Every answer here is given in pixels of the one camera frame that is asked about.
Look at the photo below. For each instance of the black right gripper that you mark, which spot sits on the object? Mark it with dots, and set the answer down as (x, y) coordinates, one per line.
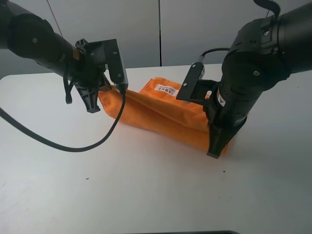
(226, 111)

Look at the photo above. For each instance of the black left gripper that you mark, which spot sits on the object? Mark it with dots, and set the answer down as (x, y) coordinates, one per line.
(85, 67)

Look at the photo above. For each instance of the orange microfibre towel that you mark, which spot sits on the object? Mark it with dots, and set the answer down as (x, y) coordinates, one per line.
(159, 112)

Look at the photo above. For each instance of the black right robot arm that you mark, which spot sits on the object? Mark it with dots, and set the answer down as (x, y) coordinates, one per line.
(264, 52)

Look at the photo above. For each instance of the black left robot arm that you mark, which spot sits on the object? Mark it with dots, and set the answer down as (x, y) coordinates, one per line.
(31, 37)

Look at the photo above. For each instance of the white towel label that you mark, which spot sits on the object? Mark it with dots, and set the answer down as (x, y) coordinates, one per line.
(167, 89)

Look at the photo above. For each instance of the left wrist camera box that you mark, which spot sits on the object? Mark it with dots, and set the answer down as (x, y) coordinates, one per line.
(115, 65)

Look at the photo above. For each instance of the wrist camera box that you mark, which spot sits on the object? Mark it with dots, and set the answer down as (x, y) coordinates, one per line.
(115, 65)
(194, 88)

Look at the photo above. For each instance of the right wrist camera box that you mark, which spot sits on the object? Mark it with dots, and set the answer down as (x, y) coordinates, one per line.
(194, 88)

